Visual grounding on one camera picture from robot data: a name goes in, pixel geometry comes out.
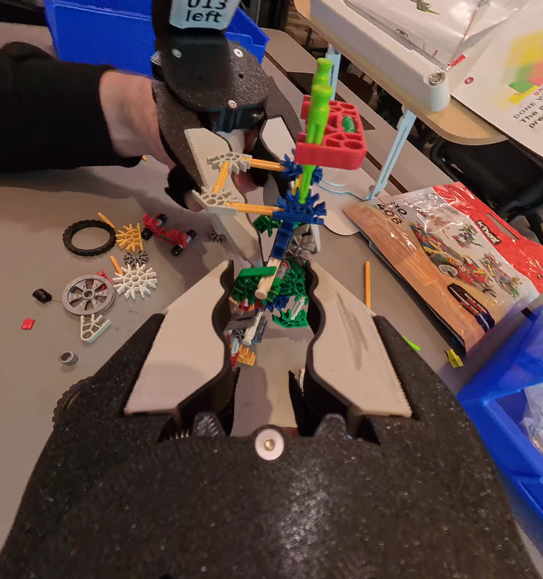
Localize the printed toy packet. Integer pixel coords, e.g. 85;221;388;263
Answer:
344;181;543;355

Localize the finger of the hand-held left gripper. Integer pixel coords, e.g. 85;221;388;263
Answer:
256;116;299;177
183;127;263;263

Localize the multicolour toy model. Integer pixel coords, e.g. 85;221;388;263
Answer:
225;213;322;367

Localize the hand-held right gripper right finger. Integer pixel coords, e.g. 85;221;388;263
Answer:
303;263;414;423

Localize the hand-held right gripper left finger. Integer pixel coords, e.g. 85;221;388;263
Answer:
124;261;238;421

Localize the red rod black cylinder assembly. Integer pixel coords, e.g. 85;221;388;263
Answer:
143;213;198;257

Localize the black rubber tire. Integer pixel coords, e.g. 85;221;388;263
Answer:
62;220;120;257
50;376;96;428

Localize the grey wheel hub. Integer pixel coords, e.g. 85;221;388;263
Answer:
62;274;117;317

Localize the blue plastic bin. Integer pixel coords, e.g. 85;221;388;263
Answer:
457;303;543;543

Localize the red connector pair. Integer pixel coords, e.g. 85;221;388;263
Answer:
294;93;370;171

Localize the person's left hand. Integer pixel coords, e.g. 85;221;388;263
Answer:
100;68;177;168

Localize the orange snowflake connector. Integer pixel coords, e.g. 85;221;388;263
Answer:
115;225;144;252

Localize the blue bin with sticker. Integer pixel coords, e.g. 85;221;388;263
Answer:
44;0;272;78

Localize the grey fan connector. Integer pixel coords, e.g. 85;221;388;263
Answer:
79;313;112;343

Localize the instruction booklet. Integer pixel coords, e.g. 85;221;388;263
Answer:
344;0;543;163

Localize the white snowflake connector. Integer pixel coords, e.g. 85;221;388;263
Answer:
113;264;158;301

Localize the white page holder clip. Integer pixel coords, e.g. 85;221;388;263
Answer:
310;0;453;114

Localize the person's left forearm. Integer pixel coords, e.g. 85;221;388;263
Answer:
0;41;146;177

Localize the orange rod blue connector frame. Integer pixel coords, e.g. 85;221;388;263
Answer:
195;56;340;236

